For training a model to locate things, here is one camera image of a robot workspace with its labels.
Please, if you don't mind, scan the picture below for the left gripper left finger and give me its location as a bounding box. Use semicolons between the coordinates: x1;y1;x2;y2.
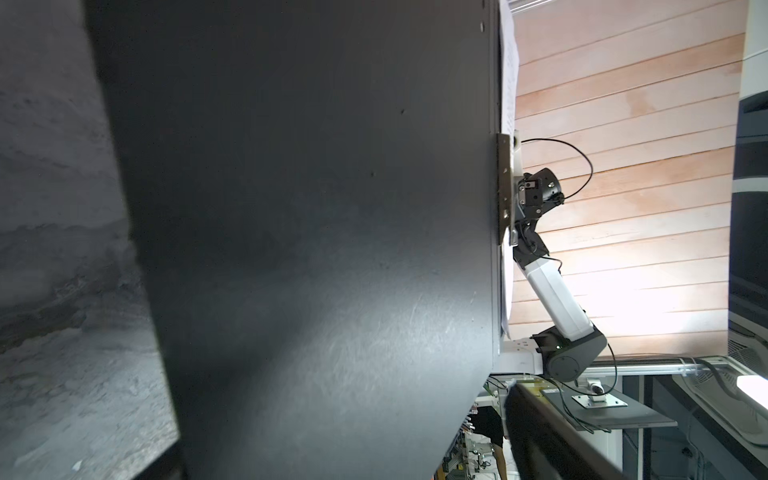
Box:
133;441;186;480

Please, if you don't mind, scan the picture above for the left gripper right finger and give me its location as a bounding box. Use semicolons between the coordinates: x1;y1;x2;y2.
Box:
505;383;624;480

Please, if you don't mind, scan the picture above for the blue folder black inside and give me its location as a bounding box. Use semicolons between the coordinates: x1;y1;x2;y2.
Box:
84;1;502;479

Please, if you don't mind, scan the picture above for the printed paper sheet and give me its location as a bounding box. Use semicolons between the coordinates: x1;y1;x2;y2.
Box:
498;1;519;340

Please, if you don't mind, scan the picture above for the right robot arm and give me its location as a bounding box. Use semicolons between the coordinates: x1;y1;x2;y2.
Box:
513;168;607;382

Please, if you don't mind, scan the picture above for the aluminium front rail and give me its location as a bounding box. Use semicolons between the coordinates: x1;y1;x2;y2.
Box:
491;335;768;379

